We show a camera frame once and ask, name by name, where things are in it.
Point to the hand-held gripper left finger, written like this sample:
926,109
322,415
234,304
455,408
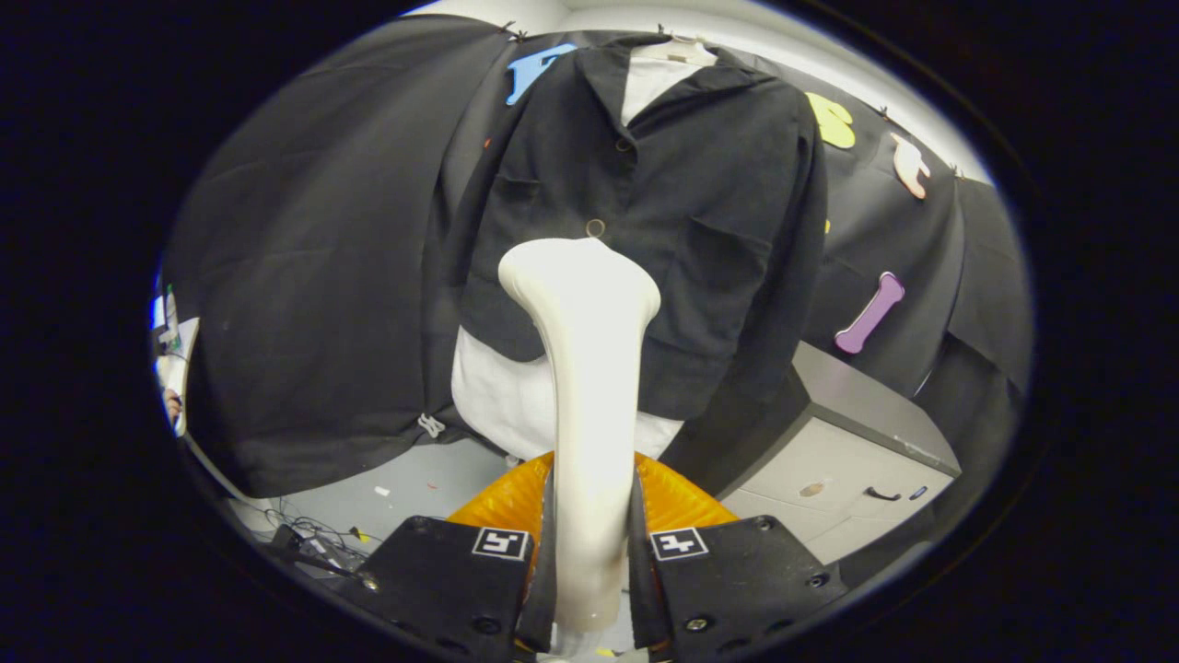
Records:
545,589

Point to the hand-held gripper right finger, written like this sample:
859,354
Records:
642,589

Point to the white shirt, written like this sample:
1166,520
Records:
497,405

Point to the white garment steamer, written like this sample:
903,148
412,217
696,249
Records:
589,387

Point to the black suit jacket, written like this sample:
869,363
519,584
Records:
718,230

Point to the white clothes hanger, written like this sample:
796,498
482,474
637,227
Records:
682,51

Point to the grey cabinet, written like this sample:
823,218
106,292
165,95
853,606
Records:
857,396

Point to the black backdrop cloth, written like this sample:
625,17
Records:
304,276

